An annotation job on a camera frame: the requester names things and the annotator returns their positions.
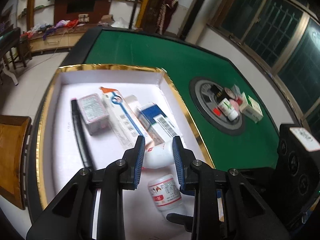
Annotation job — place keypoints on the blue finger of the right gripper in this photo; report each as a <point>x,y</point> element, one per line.
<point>184,220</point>

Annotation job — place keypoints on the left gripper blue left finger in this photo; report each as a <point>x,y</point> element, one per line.
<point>70,214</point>

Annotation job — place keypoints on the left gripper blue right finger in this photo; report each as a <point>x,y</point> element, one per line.
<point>226,206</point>

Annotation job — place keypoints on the white bottle red label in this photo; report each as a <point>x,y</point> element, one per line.
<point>166,196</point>

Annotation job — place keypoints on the black pen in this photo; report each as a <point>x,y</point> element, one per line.
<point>80,136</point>

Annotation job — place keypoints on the small white bottle red cap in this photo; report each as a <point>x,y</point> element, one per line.
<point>159,156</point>

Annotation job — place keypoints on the large green white medicine box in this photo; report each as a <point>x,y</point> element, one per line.
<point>251,108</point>

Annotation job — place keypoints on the blue white medicine box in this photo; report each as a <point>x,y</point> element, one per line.
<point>158,125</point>

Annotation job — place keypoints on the white bottle green label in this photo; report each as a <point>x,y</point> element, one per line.
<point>228,110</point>

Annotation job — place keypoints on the small white grey box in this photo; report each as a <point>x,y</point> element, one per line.
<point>93,113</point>

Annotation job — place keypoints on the long white blue orange box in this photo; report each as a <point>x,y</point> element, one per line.
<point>123,120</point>

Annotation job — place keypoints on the grey red narrow box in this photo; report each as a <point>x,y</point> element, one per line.
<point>236,90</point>

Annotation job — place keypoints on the wooden armchair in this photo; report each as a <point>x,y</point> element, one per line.
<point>15,131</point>

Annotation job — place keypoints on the round mahjong table control panel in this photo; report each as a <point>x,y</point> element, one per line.
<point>205,102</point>

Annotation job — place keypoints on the window with green grille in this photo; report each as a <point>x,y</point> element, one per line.
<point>282,38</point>

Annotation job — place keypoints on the low wooden tv bench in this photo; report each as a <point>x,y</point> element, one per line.
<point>61,39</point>

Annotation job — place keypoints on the wooden chair with red cloth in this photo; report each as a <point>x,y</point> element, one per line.
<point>157,16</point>

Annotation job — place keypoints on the red brown tv cabinet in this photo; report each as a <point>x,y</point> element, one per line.
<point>71,9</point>

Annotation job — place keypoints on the wooden wall shelving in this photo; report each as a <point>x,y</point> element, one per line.
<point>31,12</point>

